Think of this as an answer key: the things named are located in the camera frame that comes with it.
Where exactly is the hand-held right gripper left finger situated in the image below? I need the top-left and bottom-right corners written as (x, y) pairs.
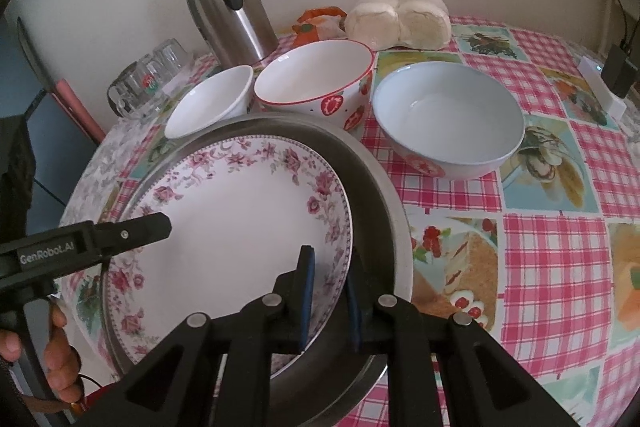
top-left (85, 244), bottom-right (319, 427)

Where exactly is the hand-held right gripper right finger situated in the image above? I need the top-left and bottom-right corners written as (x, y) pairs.
top-left (344, 251), bottom-right (592, 427)

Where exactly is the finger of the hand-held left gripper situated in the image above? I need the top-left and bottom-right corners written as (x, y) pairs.
top-left (92, 212), bottom-right (174, 256)

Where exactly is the round pink floral plate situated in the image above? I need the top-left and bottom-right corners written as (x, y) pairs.
top-left (102, 134), bottom-right (354, 366)

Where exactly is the stainless steel basin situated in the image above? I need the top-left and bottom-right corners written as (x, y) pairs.
top-left (99, 114), bottom-right (415, 427)

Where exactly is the plain white bowl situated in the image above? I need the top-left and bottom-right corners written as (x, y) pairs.
top-left (163, 64), bottom-right (255, 140)

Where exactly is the white bowl with pink flower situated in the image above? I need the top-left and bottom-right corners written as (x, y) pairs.
top-left (372, 60), bottom-right (526, 180)

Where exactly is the strawberry print bowl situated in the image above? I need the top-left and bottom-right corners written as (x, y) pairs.
top-left (253, 39), bottom-right (376, 133)

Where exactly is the person's left hand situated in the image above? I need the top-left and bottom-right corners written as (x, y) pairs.
top-left (43, 304), bottom-right (84, 403)

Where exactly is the grey floral cloth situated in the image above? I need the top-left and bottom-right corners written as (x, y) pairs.
top-left (58, 51), bottom-right (221, 259)

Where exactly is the dark blue panel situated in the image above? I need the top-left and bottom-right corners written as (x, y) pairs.
top-left (0, 16), bottom-right (99, 208)

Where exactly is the pink board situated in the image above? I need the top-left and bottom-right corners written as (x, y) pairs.
top-left (54, 79), bottom-right (106, 146)

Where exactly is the glass cup with red print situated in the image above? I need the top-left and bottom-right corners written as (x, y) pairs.
top-left (132, 56), bottom-right (169, 108)

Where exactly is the clear glass cup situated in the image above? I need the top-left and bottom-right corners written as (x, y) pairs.
top-left (152, 37), bottom-right (194, 78)

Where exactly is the stainless steel thermos jug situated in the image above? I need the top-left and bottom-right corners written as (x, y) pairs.
top-left (175, 0), bottom-right (279, 66)

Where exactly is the orange snack bag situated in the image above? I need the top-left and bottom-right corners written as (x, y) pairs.
top-left (292, 6), bottom-right (349, 46)

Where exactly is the white power strip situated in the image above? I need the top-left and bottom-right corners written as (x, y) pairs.
top-left (579, 55), bottom-right (627, 124)

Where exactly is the black power adapter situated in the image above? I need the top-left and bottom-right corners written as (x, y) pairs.
top-left (602, 44), bottom-right (640, 99)

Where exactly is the glass pitcher with dark handle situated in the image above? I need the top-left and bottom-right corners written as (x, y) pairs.
top-left (106, 62), bottom-right (151, 120)

